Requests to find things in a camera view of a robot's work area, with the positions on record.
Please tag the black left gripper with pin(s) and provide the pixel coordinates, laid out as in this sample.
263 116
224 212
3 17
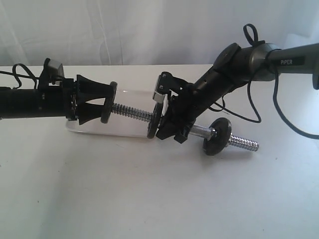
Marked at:
82 89

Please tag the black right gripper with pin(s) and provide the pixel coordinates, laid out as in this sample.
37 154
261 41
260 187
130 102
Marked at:
189 102

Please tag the black weight plate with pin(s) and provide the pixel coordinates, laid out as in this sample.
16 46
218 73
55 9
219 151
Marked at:
108 104

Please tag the chrome dumbbell bar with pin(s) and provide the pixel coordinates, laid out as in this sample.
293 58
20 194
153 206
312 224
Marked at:
197 130

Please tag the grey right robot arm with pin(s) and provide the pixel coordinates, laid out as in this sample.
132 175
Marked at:
234 67

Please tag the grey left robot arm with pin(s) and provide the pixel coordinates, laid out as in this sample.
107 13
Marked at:
34 103

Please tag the black plate left on bar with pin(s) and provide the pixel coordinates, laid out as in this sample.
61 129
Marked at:
155 120

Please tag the black plate on bar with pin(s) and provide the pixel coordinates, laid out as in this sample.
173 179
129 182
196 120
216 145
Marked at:
218 142
155 120

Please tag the black plate right on bar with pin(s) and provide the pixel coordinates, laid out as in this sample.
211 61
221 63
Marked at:
218 142

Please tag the white rectangular tray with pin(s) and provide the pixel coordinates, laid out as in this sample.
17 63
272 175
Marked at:
119 125

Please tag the white curtain backdrop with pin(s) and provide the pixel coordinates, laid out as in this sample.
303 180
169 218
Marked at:
144 32

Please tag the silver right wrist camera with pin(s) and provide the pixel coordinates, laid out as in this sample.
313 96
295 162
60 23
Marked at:
163 85

